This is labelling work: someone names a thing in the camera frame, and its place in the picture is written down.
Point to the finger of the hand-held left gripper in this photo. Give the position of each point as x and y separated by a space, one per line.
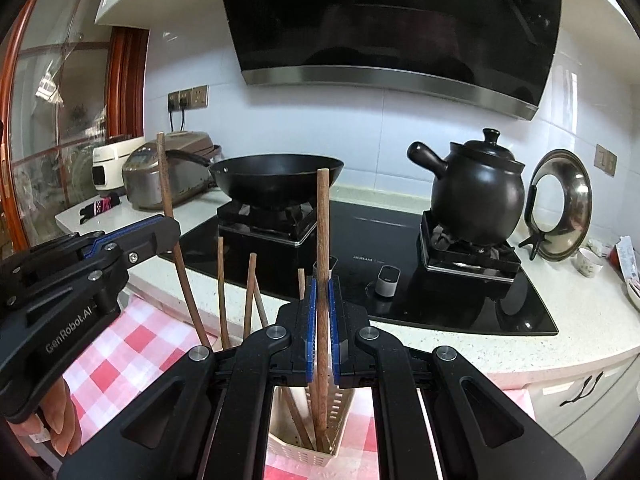
125 225
150 240

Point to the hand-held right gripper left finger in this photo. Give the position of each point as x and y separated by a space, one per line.
312 320

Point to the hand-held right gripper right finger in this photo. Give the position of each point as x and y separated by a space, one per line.
334 320

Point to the white perforated plastic basket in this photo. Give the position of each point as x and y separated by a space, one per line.
342 410

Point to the person's left hand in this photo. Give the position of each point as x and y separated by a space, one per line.
65 415

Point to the red black small cloth item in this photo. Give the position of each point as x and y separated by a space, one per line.
100 207

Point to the silver stove knob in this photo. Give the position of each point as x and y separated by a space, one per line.
387 282
334 262

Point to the white kitchen appliance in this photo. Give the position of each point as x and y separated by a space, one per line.
107 170

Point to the brown steel rice cooker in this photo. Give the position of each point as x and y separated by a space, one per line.
165 170

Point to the red white checkered tablecloth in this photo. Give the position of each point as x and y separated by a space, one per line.
140 340

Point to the black burner grate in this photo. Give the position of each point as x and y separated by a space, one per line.
260 225
475 260

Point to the black glass gas cooktop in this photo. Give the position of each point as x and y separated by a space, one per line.
450 300

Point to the wooden glass door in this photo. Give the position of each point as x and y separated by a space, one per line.
50 110

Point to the black wok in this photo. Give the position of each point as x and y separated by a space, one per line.
275 175

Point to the black clay pot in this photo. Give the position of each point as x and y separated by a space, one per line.
475 195

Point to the black lid stand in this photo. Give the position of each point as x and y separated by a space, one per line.
531 230

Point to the steel pot lid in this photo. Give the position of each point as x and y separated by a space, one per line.
570 210

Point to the small white cup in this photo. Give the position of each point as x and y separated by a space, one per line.
591 262

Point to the black range hood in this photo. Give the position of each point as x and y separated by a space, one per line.
390 25

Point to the white printed packet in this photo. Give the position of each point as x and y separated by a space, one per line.
629 260

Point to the white bowl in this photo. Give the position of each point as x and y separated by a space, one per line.
635 295

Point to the gold wall socket panel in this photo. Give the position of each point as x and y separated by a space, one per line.
189 97

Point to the gold wall switch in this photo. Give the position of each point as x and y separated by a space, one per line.
606 160

